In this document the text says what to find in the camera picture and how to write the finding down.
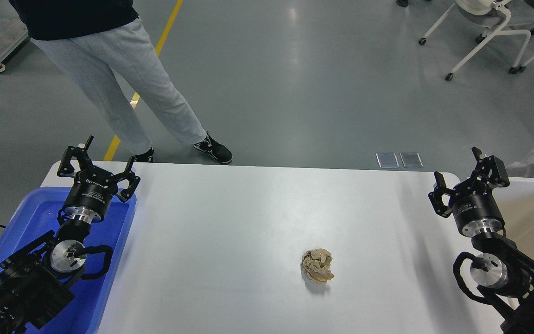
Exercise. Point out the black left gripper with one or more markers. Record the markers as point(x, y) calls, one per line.
point(90, 192)

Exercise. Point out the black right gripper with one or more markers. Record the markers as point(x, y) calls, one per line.
point(472, 204)

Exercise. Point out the brown paper ball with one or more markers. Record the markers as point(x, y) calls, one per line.
point(316, 264)

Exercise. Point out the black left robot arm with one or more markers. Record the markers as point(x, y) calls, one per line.
point(35, 280)

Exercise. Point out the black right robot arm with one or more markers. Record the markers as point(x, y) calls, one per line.
point(501, 276)

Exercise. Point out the right metal floor plate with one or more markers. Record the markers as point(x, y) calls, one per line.
point(411, 160)

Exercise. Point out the metal floor plate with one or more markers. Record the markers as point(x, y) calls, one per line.
point(387, 160)
point(411, 160)

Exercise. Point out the left metal floor plate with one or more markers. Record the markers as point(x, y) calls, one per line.
point(387, 160)

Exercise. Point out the person in grey trousers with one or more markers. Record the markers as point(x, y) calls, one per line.
point(92, 41)

